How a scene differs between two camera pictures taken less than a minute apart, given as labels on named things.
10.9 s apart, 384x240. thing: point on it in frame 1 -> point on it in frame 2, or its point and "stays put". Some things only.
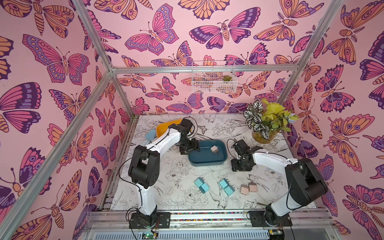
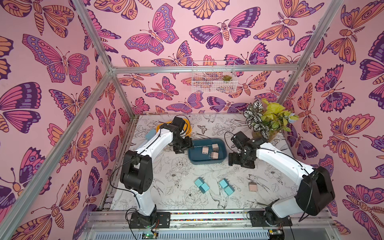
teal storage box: (205, 157) stays put
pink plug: (252, 186) stays put
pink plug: (214, 149) stays put
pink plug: (244, 189) -> (214, 155)
